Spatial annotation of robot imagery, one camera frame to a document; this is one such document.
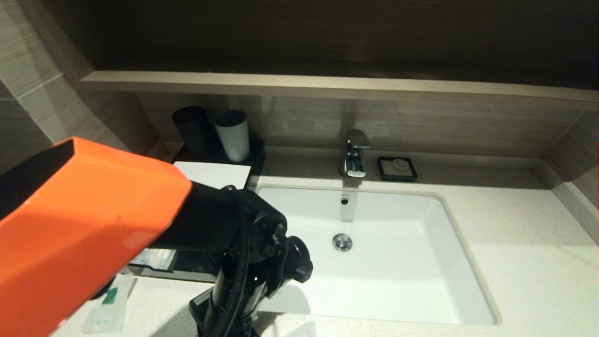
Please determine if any black pull-out drawer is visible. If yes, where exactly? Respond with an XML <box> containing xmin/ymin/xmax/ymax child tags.
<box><xmin>119</xmin><ymin>248</ymin><xmax>220</xmax><ymax>284</ymax></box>

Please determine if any black glossy storage box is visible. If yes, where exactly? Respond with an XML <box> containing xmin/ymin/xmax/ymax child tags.
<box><xmin>171</xmin><ymin>139</ymin><xmax>266</xmax><ymax>190</ymax></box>

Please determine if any folded sachet with green label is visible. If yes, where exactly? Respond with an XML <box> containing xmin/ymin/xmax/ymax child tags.
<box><xmin>82</xmin><ymin>275</ymin><xmax>138</xmax><ymax>334</ymax></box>

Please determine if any chrome sink drain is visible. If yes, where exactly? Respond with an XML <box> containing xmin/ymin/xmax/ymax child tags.
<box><xmin>332</xmin><ymin>233</ymin><xmax>353</xmax><ymax>253</ymax></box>

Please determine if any white cup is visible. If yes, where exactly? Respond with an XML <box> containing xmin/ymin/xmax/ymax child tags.
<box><xmin>214</xmin><ymin>110</ymin><xmax>251</xmax><ymax>163</ymax></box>

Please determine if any black cup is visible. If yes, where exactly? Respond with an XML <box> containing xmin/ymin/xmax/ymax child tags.
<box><xmin>172</xmin><ymin>106</ymin><xmax>212</xmax><ymax>158</ymax></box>

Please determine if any white ceramic sink basin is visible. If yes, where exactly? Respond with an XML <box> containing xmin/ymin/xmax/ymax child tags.
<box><xmin>255</xmin><ymin>185</ymin><xmax>500</xmax><ymax>326</ymax></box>

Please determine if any chrome faucet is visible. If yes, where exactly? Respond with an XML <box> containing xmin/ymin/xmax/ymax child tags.
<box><xmin>339</xmin><ymin>129</ymin><xmax>372</xmax><ymax>179</ymax></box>

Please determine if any black square soap dish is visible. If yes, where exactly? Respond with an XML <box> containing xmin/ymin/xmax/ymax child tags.
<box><xmin>377</xmin><ymin>156</ymin><xmax>418</xmax><ymax>183</ymax></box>

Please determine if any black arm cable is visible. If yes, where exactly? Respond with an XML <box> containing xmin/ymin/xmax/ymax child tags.
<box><xmin>211</xmin><ymin>185</ymin><xmax>256</xmax><ymax>337</ymax></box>

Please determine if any wooden wall shelf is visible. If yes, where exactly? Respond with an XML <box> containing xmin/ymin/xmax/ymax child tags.
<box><xmin>79</xmin><ymin>70</ymin><xmax>599</xmax><ymax>112</ymax></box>

